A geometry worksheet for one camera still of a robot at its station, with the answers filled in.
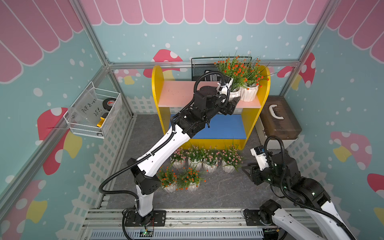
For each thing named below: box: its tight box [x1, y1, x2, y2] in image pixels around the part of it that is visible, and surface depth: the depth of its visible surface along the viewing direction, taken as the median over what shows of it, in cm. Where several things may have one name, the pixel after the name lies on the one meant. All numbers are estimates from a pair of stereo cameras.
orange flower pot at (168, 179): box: [156, 165, 178, 193], surface depth 76 cm
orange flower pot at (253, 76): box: [240, 58, 271, 102], surface depth 67 cm
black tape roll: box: [102, 97, 117, 111], surface depth 81 cm
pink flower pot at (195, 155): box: [185, 144, 205, 171], surface depth 83 cm
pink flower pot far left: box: [170, 147, 187, 169], surface depth 83 cm
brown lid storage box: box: [255, 95, 302, 149], surface depth 94 cm
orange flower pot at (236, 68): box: [214, 51, 249, 102], surface depth 54 cm
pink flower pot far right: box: [219, 144, 244, 173], surface depth 82 cm
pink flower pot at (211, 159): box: [202, 146, 221, 173], surface depth 84 cm
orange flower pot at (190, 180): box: [177, 167, 207, 192], surface depth 76 cm
